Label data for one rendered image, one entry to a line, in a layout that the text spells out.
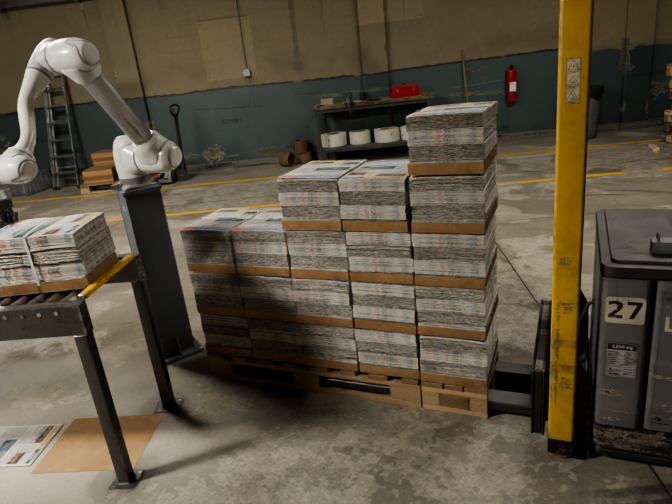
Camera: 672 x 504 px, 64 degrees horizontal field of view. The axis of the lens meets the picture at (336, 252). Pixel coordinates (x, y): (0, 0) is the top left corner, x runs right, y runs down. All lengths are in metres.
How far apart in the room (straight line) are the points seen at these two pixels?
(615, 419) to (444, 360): 0.67
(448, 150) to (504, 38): 7.26
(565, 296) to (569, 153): 0.48
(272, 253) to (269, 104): 6.83
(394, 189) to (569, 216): 0.66
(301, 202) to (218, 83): 7.12
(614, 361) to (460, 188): 0.81
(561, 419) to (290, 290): 1.24
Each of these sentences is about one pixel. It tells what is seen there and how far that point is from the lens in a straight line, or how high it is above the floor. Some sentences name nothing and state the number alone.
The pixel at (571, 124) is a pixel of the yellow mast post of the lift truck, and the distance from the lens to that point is 1.81.
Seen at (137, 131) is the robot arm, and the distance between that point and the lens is 2.77.
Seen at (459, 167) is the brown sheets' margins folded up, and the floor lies 1.09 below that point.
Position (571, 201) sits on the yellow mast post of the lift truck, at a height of 1.01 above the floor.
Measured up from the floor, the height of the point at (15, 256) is 0.96.
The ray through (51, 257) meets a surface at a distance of 2.25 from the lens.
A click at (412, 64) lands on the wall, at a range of 9.05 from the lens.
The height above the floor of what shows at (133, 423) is 0.00.
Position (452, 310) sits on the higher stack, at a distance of 2.26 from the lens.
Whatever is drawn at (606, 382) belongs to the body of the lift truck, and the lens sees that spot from 2.17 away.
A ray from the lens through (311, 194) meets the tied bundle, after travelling 2.29.
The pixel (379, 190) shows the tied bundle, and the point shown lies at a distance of 2.16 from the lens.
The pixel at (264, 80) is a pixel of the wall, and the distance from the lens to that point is 9.18.
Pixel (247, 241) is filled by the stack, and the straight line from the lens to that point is 2.52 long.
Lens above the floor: 1.51
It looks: 19 degrees down
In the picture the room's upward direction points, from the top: 7 degrees counter-clockwise
